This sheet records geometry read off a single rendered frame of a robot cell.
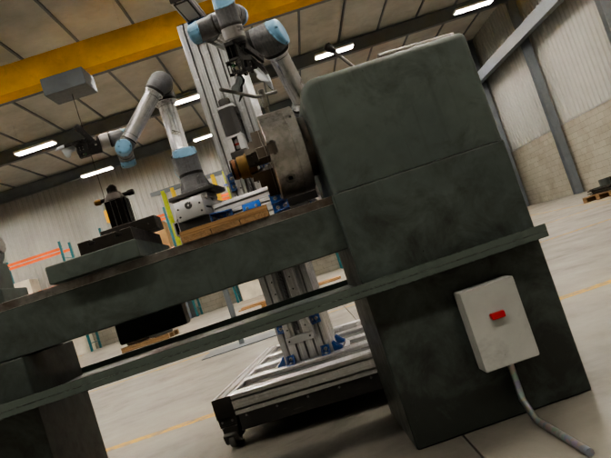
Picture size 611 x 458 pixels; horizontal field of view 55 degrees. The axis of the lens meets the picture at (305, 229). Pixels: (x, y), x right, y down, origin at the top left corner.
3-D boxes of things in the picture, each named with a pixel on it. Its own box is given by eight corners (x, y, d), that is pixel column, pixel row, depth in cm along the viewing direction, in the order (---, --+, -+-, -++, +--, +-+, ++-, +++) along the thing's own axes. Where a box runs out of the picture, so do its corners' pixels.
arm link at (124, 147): (176, 70, 282) (130, 158, 272) (176, 79, 292) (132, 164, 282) (154, 59, 280) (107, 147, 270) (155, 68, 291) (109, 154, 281)
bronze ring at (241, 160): (253, 153, 217) (229, 161, 217) (251, 148, 208) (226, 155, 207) (260, 176, 217) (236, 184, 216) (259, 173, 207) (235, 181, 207)
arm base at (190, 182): (187, 199, 290) (182, 180, 290) (215, 189, 288) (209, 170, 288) (177, 196, 275) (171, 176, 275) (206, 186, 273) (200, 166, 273)
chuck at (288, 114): (310, 185, 232) (285, 108, 226) (320, 193, 201) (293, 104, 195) (302, 188, 231) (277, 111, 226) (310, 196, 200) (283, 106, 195)
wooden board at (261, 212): (272, 224, 229) (269, 214, 229) (269, 215, 193) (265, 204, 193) (199, 247, 228) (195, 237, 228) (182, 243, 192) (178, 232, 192)
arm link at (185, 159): (178, 174, 275) (170, 146, 275) (178, 180, 288) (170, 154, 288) (204, 167, 277) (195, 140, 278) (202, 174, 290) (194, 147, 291)
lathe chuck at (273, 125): (302, 188, 231) (277, 111, 226) (310, 196, 200) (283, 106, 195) (280, 194, 231) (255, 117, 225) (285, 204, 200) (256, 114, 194)
